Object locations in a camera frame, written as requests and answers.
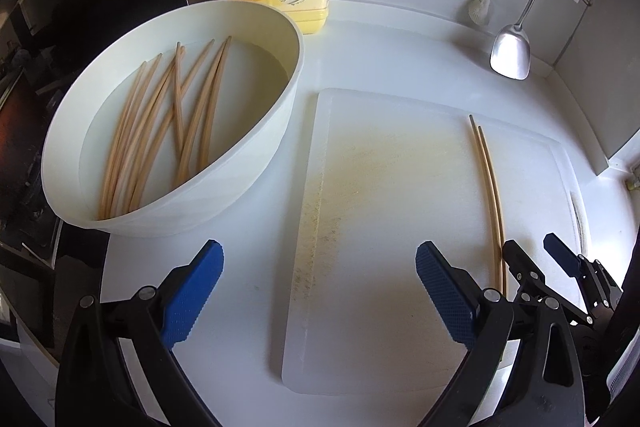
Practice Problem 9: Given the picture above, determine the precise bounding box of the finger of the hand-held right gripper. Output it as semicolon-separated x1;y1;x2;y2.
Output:
502;241;597;327
543;233;623;308

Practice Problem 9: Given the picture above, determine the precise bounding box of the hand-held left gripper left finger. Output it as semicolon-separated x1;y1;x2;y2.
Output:
54;239;225;427

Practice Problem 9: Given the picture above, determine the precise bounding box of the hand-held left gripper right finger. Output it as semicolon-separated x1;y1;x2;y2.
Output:
415;241;586;427

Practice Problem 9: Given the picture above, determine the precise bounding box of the single light wooden chopstick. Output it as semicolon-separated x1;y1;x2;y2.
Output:
477;125;508;298

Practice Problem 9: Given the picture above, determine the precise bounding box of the white plastic bowl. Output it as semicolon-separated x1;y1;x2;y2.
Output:
41;0;305;238

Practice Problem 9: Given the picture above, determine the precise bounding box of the bunch of wooden chopsticks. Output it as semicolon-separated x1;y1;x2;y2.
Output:
97;36;233;220

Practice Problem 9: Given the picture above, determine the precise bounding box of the white plastic cutting board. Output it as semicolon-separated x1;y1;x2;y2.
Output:
281;88;593;395

